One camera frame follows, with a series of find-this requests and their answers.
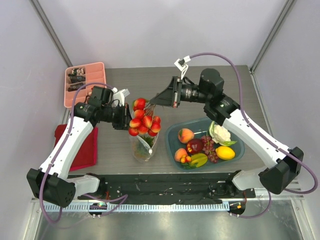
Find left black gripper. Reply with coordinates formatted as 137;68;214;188
101;103;139;132

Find red cherry bunch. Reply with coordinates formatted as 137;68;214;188
128;98;161;137

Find clear zip top bag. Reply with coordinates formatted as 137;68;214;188
128;109;160;164

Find orange toy pineapple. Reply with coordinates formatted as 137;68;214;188
132;135;156;162

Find orange toy peach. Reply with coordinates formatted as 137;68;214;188
178;128;194;144
174;148;188;162

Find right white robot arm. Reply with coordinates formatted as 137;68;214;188
149;68;304;198

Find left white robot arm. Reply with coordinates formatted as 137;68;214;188
26;82;132;208

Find teal plastic tray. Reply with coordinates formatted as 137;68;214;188
165;118;245;172

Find dark red toy apple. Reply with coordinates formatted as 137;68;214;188
186;138;204;155

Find red folded cloth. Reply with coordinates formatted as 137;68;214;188
69;127;98;172

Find small orange cherry cluster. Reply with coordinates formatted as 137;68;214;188
180;155;192;164

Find white toy cauliflower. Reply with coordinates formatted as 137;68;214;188
208;121;237;147

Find purple toy grapes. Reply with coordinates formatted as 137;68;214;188
201;135;218;164

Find pink compartment organizer box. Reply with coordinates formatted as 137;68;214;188
64;62;107;109

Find yellow green toy starfruit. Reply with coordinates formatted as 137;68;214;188
180;153;208;170

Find yellow toy lemon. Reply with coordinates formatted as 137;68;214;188
215;146;236;161

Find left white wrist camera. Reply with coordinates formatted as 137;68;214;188
111;87;130;107

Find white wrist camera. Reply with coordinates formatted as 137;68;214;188
174;55;191;80
111;87;130;107

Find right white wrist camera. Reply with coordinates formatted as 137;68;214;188
174;55;191;80

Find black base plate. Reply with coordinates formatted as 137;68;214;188
67;171;257;205

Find slotted white cable duct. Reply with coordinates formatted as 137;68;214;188
44;199;231;213

